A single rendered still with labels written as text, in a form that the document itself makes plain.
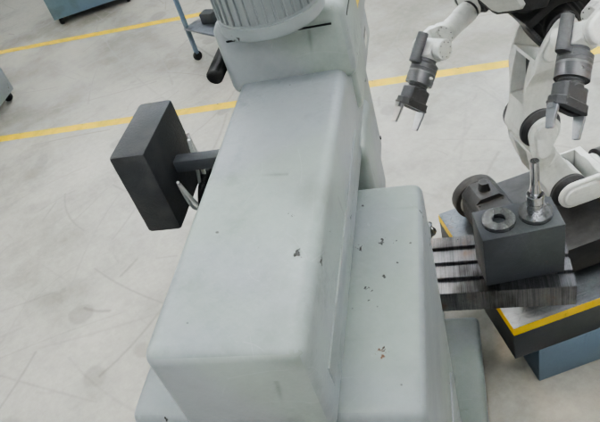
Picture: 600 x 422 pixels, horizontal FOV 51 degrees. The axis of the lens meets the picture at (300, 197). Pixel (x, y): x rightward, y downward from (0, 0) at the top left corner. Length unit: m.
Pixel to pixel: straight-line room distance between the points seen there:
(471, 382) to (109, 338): 1.88
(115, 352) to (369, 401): 2.57
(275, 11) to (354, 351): 0.57
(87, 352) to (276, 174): 2.61
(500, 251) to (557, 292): 0.21
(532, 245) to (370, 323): 0.88
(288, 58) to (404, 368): 0.62
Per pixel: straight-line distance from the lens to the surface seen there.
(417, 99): 2.07
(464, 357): 2.62
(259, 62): 1.27
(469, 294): 1.90
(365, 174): 1.35
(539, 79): 2.16
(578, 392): 2.78
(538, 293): 1.92
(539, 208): 1.79
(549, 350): 2.65
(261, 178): 1.02
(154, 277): 3.67
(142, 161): 1.29
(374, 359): 0.99
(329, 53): 1.24
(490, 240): 1.77
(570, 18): 1.76
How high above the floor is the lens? 2.36
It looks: 39 degrees down
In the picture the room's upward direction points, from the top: 18 degrees counter-clockwise
